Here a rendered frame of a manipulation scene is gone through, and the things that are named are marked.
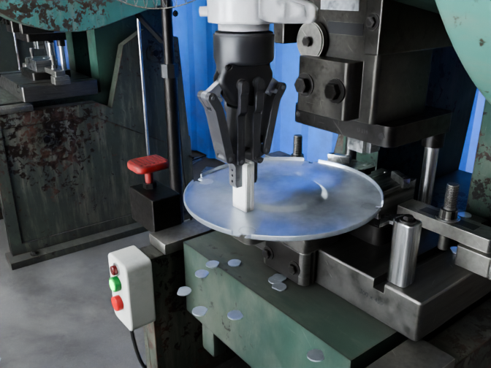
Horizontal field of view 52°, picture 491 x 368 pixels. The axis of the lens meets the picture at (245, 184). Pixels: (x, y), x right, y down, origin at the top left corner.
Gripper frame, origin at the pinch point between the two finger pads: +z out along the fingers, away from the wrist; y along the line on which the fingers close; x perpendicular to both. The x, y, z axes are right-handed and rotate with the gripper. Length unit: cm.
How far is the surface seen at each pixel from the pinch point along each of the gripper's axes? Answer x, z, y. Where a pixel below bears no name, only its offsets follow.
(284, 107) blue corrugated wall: -140, 34, -139
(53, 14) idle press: -131, -16, -22
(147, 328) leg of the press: -24.5, 36.6, 4.2
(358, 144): 1.0, -1.6, -22.7
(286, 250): 1.2, 12.2, -7.4
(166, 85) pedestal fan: -85, 3, -38
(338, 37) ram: 0.5, -18.5, -16.8
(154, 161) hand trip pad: -31.8, 5.9, -3.7
